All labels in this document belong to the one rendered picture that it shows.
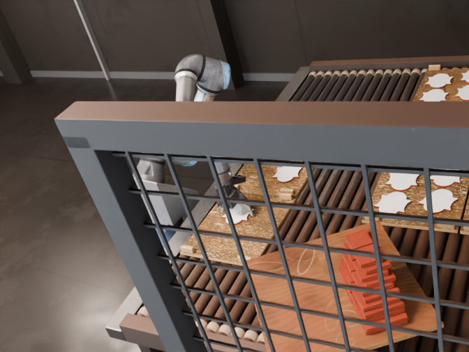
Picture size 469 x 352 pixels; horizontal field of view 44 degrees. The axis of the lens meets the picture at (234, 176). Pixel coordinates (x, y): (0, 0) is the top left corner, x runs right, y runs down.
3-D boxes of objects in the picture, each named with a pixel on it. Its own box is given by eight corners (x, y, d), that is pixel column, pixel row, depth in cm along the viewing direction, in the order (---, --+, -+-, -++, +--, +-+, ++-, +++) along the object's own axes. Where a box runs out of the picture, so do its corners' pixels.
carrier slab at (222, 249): (180, 254, 235) (179, 251, 234) (227, 193, 262) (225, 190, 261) (255, 268, 217) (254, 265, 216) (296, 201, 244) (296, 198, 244)
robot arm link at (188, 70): (179, 42, 246) (174, 137, 222) (203, 49, 250) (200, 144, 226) (170, 59, 255) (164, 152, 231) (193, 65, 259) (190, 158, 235)
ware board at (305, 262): (274, 379, 163) (273, 375, 162) (244, 265, 205) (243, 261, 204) (444, 327, 163) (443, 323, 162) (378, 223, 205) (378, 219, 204)
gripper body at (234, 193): (218, 208, 237) (209, 185, 230) (227, 195, 242) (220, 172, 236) (233, 210, 233) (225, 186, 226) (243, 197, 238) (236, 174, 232)
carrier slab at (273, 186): (226, 193, 263) (225, 190, 262) (262, 142, 291) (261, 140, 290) (296, 199, 245) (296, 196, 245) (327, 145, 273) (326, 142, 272)
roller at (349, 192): (268, 357, 188) (264, 348, 185) (403, 75, 321) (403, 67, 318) (282, 360, 186) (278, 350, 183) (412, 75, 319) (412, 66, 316)
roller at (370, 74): (216, 344, 198) (212, 335, 195) (368, 75, 331) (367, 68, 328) (228, 348, 195) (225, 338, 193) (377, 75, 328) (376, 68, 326)
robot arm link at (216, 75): (162, 153, 279) (200, 50, 254) (191, 159, 284) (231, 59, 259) (165, 166, 269) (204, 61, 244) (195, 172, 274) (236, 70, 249)
